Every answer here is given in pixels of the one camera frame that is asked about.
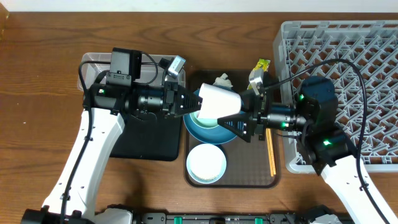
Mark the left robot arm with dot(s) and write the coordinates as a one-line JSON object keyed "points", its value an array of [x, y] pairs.
{"points": [[114, 98]]}

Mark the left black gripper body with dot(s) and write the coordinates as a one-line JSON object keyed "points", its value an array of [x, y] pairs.
{"points": [[167, 107]]}

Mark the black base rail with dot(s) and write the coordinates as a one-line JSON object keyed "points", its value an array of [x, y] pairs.
{"points": [[163, 218]]}

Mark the white bowl light blue rim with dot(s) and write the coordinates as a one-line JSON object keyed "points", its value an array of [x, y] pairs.
{"points": [[206, 163]]}

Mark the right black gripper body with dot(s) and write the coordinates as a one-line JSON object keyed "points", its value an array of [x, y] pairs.
{"points": [[256, 115]]}

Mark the wooden chopstick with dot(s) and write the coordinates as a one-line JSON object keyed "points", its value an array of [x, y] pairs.
{"points": [[273, 156], [270, 153]]}

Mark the crumpled white tissue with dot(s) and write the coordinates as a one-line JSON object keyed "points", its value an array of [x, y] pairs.
{"points": [[224, 81]]}

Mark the pink and white cup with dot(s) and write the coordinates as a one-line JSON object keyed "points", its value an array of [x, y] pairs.
{"points": [[218, 102]]}

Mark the green orange snack wrapper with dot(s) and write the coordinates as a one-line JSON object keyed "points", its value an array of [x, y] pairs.
{"points": [[262, 64]]}

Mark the dark blue plate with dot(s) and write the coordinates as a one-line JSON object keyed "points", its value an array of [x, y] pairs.
{"points": [[217, 135]]}

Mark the left wooden chopstick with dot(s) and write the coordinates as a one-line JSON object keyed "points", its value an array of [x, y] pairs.
{"points": [[270, 153]]}

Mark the right wooden chopstick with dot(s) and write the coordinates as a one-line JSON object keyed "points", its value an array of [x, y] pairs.
{"points": [[273, 156]]}

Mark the brown serving tray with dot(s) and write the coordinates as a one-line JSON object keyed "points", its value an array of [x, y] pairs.
{"points": [[247, 164]]}

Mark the black rectangular tray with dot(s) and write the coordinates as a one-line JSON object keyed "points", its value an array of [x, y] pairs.
{"points": [[149, 138]]}

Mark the mint green bowl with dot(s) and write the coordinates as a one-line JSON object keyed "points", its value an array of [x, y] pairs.
{"points": [[203, 122]]}

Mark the clear plastic bin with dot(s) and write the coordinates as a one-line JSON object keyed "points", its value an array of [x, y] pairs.
{"points": [[93, 68]]}

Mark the grey dishwasher rack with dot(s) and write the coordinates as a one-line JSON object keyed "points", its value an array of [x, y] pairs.
{"points": [[361, 59]]}

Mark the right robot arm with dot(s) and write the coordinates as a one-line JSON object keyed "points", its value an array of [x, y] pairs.
{"points": [[322, 142]]}

